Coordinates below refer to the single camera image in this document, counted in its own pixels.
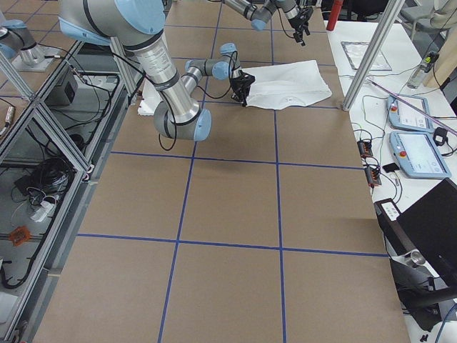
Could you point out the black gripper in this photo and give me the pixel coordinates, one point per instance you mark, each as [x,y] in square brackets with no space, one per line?
[239,85]
[297,23]

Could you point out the white long-sleeve printed shirt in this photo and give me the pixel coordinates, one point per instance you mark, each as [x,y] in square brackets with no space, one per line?
[280,86]

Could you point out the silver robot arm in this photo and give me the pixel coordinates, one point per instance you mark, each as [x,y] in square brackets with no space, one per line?
[259,16]
[139,27]

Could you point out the red cylinder bottle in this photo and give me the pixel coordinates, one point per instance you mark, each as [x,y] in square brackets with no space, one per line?
[334,15]

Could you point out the metal reacher stick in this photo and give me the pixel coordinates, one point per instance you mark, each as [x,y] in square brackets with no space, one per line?
[434,120]

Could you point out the clear water bottle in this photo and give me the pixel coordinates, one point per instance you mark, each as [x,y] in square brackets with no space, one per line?
[427,63]

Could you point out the upper blue teach pendant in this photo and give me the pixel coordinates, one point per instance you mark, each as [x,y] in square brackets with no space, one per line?
[404,117]

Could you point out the blue teach pendant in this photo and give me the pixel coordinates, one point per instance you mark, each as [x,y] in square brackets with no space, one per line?
[417,155]
[404,117]

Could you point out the lower blue teach pendant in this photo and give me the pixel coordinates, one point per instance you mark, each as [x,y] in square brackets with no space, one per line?
[417,155]

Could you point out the black laptop computer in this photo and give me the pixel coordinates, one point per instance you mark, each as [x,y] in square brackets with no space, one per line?
[428,226]

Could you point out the white central pedestal column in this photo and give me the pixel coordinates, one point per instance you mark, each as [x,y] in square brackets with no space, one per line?
[150,99]

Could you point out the aluminium frame post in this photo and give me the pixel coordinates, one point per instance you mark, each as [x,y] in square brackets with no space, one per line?
[379,36]

